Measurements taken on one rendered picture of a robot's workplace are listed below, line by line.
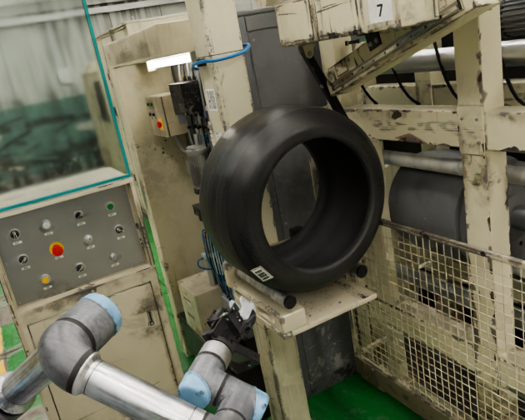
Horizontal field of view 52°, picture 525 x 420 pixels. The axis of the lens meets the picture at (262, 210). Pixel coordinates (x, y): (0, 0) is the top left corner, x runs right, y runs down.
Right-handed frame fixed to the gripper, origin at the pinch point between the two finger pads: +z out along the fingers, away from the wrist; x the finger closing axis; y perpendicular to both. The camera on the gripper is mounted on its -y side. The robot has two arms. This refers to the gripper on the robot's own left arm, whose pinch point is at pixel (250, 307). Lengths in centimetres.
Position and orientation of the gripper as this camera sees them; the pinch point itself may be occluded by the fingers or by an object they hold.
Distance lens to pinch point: 147.5
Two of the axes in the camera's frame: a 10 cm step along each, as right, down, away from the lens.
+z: 3.2, -4.6, 8.3
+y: -5.2, -8.2, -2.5
